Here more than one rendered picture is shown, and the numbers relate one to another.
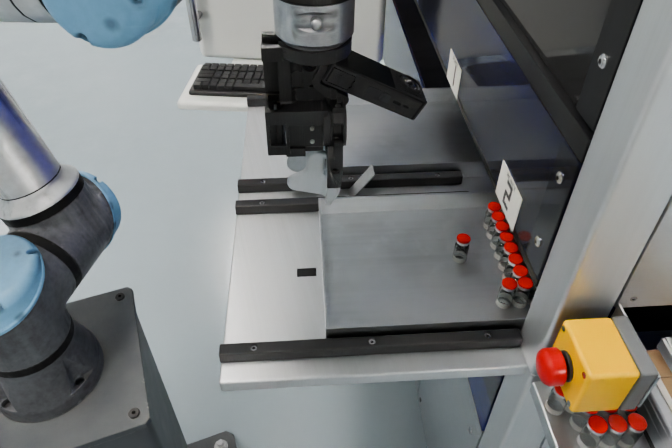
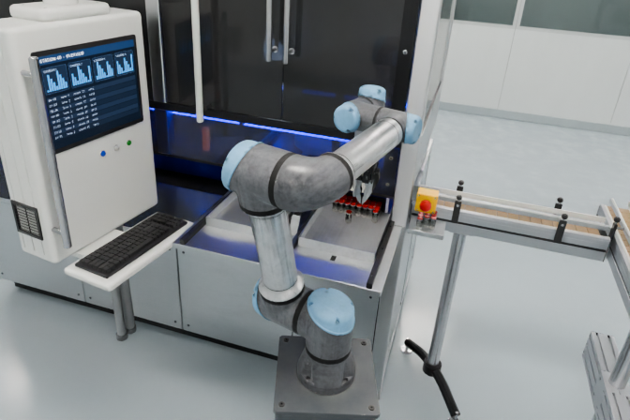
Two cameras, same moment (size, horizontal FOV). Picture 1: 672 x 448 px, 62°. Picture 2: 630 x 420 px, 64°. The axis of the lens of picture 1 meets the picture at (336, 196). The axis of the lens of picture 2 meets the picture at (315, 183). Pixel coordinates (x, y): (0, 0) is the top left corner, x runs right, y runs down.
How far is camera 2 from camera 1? 1.40 m
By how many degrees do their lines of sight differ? 59
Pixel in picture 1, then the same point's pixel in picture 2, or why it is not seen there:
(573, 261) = (411, 175)
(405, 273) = (348, 235)
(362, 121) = (236, 216)
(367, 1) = (148, 169)
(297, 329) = (363, 267)
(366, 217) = (309, 234)
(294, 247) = (316, 257)
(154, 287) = not seen: outside the picture
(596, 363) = (433, 194)
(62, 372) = not seen: hidden behind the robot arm
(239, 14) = (81, 215)
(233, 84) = (126, 254)
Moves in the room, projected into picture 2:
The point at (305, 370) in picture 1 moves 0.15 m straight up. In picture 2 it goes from (383, 270) to (389, 229)
